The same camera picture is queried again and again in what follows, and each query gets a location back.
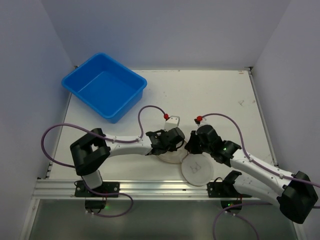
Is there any round beige mesh laundry bag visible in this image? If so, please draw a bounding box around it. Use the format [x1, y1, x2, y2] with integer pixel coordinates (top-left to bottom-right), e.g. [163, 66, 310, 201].
[157, 141, 214, 187]

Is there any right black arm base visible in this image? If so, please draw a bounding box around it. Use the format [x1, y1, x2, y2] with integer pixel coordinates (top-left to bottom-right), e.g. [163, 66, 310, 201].
[206, 170, 252, 209]

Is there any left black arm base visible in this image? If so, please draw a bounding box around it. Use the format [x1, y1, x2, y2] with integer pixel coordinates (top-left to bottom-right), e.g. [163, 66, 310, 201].
[73, 180, 120, 214]

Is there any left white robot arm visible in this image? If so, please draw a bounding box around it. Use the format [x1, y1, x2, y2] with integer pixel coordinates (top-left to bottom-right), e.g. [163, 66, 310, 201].
[70, 127, 185, 190]

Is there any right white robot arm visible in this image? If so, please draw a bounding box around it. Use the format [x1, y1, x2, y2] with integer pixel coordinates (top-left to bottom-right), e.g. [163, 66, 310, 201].
[185, 124, 319, 224]

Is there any blue plastic bin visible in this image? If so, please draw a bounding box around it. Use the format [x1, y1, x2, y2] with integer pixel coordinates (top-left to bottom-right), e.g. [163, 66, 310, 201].
[61, 53, 148, 124]

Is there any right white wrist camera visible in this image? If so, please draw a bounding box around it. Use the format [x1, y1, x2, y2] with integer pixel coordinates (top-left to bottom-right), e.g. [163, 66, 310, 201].
[194, 115, 208, 128]

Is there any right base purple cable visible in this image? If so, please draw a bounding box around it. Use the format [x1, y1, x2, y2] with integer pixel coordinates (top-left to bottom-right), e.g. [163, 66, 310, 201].
[212, 202, 276, 240]

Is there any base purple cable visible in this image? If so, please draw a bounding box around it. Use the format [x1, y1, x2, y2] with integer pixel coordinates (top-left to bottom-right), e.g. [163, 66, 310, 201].
[82, 183, 135, 217]
[212, 202, 276, 240]

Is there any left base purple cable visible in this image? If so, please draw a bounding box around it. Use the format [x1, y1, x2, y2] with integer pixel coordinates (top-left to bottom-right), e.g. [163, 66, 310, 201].
[82, 183, 135, 217]

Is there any aluminium mounting rail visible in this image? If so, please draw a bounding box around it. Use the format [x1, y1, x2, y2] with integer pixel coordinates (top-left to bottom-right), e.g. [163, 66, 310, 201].
[32, 178, 278, 201]

